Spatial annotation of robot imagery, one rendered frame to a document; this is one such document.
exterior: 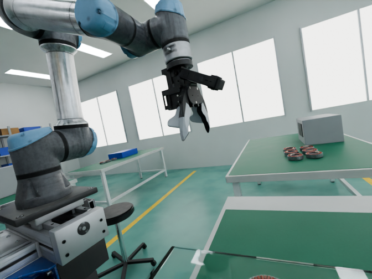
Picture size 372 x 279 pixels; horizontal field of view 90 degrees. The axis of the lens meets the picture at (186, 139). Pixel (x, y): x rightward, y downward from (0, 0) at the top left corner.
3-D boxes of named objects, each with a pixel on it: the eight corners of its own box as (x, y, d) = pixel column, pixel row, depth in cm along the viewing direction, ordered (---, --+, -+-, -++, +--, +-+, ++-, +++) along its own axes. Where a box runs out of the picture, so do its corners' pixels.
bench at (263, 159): (241, 268, 146) (225, 176, 140) (256, 182, 313) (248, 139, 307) (450, 300, 99) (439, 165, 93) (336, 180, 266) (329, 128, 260)
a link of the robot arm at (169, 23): (161, 18, 54) (187, 5, 50) (168, 56, 55) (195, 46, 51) (145, 4, 47) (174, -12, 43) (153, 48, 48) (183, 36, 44)
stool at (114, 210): (86, 283, 161) (70, 222, 157) (125, 244, 206) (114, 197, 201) (134, 296, 138) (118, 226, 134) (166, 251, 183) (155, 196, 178)
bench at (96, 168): (75, 213, 331) (65, 172, 325) (140, 177, 503) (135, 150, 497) (111, 215, 293) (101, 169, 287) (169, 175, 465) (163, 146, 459)
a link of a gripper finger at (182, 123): (168, 143, 47) (174, 112, 51) (187, 140, 44) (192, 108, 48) (160, 137, 45) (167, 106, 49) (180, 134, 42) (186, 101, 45)
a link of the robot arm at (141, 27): (104, 23, 48) (138, 5, 44) (133, 38, 59) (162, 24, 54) (111, 53, 49) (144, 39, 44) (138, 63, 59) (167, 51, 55)
